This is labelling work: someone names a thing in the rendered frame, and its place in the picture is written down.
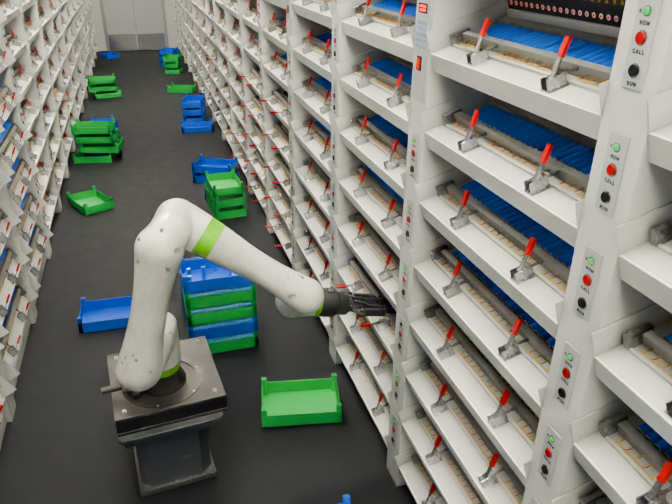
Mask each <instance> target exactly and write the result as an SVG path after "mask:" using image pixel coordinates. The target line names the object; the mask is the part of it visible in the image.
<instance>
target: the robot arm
mask: <svg viewBox="0 0 672 504"><path fill-rule="evenodd" d="M185 250H187V251H189V252H191V253H193V254H195V255H197V256H199V257H201V258H203V259H205V260H207V261H210V262H212V263H214V264H216V265H218V266H221V267H223V268H225V269H227V270H230V271H232V272H234V273H236V274H238V275H240V276H242V277H244V278H246V279H247V280H249V281H251V282H253V283H255V284H256V285H258V286H260V287H262V288H263V289H265V290H266V291H268V292H270V293H271V294H273V295H274V296H276V299H275V303H276V307H277V309H278V311H279V312H280V313H281V314H282V315H284V316H285V317H288V318H298V317H303V316H320V317H334V316H335V315H346V314H347V313H348V312H354V313H356V312H357V313H358V314H359V317H365V316H385V314H386V313H397V312H396V311H395V310H394V308H393V307H392V305H391V304H390V303H389V301H388V300H387V299H386V298H381V296H380V295H378V297H377V295H375V294H365V293H355V292H352V291H349V293H347V292H340V291H337V290H336V289H334V288H333V286H334V285H331V286H330V288H328V287H326V288H322V286H321V285H320V283H319V282H317V281H316V280H314V279H312V278H309V277H307V276H305V275H303V274H301V273H299V272H296V271H294V270H292V269H290V268H289V267H287V266H285V265H283V264H281V263H279V262H278V261H276V260H274V259H273V258H271V257H269V256H268V255H266V254H264V253H263V252H261V251H260V250H258V249H257V248H255V247H254V246H252V245H251V244H250V243H248V242H247V241H245V240H244V239H243V238H241V237H240V236H239V235H237V234H236V233H235V232H233V231H232V230H231V229H229V228H228V227H227V226H225V225H224V224H222V223H221V222H220V221H218V220H217V219H215V218H214V217H212V216H211V215H209V214H208V213H206V212H205V211H203V210H202V209H200V208H198V207H197V206H195V205H194V204H192V203H190V202H189V201H187V200H184V199H180V198H174V199H169V200H167V201H165V202H164V203H162V204H161V205H160V206H159V208H158V209H157V211H156V213H155V215H154V217H153V220H152V221H151V222H150V224H149V225H148V226H147V227H146V228H145V229H144V230H142V231H141V232H140V234H139V235H138V236H137V238H136V240H135V244H134V282H133V293H132V302H131V309H130V315H129V320H128V325H127V329H126V333H125V337H124V341H123V345H122V348H121V351H120V354H119V357H118V360H117V363H116V367H115V373H116V377H117V379H118V381H119V384H114V385H110V386H106V387H102V388H101V393H102V395H104V394H108V393H112V392H116V391H120V390H122V391H123V392H125V393H126V392H130V393H131V396H132V395H133V399H138V398H140V397H141V396H142V395H143V394H144V393H145V394H147V395H149V396H155V397H160V396H167V395H170V394H173V393H175V392H177V391H178V390H180V389H181V388H182V387H183V386H184V384H185V382H186V373H185V371H184V369H183V368H182V367H181V365H180V360H181V353H180V344H179V335H178V327H177V321H176V318H175V317H174V316H173V315H172V314H171V313H169V312H168V308H169V303H170V299H171V294H172V291H173V287H174V283H175V280H176V277H177V273H178V270H179V267H180V265H181V262H182V259H183V256H184V252H185ZM380 298H381V299H380Z"/></svg>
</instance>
